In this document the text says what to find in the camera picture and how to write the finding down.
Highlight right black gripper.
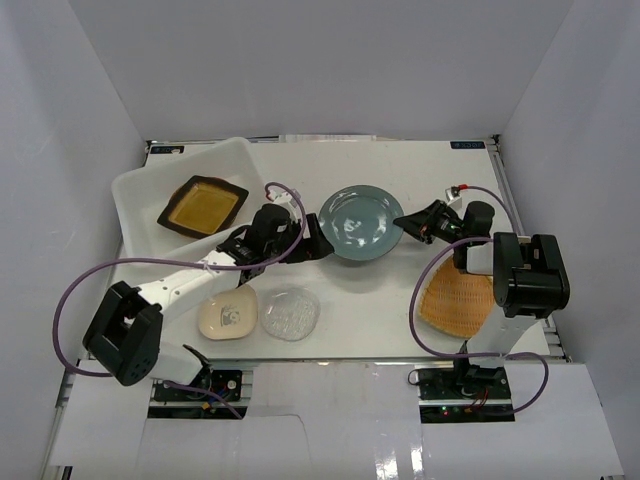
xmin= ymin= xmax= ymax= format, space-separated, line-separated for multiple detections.
xmin=393 ymin=199 xmax=467 ymax=246

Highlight blue-grey round plate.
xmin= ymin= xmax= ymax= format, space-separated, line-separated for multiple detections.
xmin=317 ymin=185 xmax=404 ymax=262

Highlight clear glass plate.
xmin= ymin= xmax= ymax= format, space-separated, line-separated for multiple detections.
xmin=260 ymin=286 xmax=321 ymax=342

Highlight orange bird-painted oval plate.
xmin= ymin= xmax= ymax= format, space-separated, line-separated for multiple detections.
xmin=417 ymin=258 xmax=494 ymax=339

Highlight cream square small dish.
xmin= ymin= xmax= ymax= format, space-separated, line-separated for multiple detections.
xmin=198 ymin=284 xmax=258 ymax=341

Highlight black square yellow-centre plate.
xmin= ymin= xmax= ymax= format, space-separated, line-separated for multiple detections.
xmin=156 ymin=175 xmax=249 ymax=239

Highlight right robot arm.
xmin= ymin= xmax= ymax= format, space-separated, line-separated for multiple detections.
xmin=394 ymin=200 xmax=570 ymax=399

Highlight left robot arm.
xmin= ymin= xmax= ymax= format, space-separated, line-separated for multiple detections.
xmin=82 ymin=201 xmax=434 ymax=399

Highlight white plastic bin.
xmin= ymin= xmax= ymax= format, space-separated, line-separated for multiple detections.
xmin=112 ymin=137 xmax=266 ymax=261

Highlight blue label right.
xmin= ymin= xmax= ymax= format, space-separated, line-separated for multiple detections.
xmin=450 ymin=141 xmax=486 ymax=150

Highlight blue label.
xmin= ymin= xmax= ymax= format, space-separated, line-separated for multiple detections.
xmin=149 ymin=145 xmax=185 ymax=155
xmin=450 ymin=141 xmax=486 ymax=150

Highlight blue label left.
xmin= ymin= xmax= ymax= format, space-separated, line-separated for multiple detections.
xmin=149 ymin=145 xmax=185 ymax=155

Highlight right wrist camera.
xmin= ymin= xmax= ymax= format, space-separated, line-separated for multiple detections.
xmin=445 ymin=184 xmax=468 ymax=209

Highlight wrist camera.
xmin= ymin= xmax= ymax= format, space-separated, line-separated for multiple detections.
xmin=445 ymin=184 xmax=468 ymax=209
xmin=269 ymin=185 xmax=300 ymax=208

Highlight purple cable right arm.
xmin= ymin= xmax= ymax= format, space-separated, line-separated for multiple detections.
xmin=409 ymin=184 xmax=551 ymax=416

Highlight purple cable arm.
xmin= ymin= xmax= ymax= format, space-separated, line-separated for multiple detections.
xmin=52 ymin=180 xmax=304 ymax=420
xmin=409 ymin=184 xmax=551 ymax=416

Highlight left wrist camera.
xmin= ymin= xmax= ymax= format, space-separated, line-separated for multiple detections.
xmin=269 ymin=185 xmax=300 ymax=208

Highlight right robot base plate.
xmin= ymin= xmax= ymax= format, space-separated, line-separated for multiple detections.
xmin=407 ymin=368 xmax=515 ymax=425

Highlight robot base electronics with wires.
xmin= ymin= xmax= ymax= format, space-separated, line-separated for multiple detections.
xmin=148 ymin=368 xmax=253 ymax=420

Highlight aluminium frame rail right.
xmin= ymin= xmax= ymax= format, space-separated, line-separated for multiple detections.
xmin=489 ymin=134 xmax=571 ymax=361

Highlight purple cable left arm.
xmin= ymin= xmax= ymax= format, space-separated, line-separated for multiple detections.
xmin=52 ymin=180 xmax=304 ymax=420

